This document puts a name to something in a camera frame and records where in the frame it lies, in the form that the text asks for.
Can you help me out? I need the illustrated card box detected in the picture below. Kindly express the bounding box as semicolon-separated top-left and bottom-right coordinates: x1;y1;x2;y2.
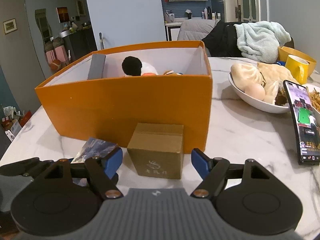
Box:
71;138;123;184

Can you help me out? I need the dark grey gift box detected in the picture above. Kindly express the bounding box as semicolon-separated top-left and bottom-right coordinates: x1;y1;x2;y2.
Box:
87;54;106;80

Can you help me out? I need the orange cardboard storage box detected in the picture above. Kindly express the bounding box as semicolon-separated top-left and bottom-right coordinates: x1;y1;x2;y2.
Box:
35;41;213;153

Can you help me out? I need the black jacket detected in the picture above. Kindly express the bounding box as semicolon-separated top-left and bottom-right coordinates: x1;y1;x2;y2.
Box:
202;21;242;57

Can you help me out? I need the small framed picture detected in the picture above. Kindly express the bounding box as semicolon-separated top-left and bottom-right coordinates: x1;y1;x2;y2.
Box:
3;18;17;35

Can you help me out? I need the gold cardboard small box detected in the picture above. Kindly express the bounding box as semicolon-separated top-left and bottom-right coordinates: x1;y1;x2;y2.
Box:
127;123;184;179

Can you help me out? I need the grey puffer jacket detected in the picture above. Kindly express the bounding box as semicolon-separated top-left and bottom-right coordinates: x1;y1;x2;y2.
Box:
177;18;220;41

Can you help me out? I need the yellow mug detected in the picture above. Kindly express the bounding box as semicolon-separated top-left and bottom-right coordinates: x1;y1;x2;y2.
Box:
285;55;309;85

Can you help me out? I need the basketball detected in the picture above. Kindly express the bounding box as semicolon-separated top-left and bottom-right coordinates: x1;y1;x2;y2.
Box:
49;59;62;72

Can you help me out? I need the yellow bowl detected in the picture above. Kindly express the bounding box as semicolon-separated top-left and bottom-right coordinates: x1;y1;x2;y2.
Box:
278;46;317;77

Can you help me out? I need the white bowl of buns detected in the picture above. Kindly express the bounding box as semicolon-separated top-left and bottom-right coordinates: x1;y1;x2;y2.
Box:
228;62;297;114

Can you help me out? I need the white panda plush toy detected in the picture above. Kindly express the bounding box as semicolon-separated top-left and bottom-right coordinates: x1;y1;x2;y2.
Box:
121;56;158;76

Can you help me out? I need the black smartphone lit screen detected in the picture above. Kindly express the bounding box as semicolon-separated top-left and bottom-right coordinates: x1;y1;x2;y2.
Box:
283;80;319;165

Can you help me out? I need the crocheted white yellow doll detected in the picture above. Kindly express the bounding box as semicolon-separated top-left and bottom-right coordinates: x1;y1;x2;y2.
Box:
141;69;185;77

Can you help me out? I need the light blue fleece blanket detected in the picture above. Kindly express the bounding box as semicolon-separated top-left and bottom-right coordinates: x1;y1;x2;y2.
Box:
234;21;291;63

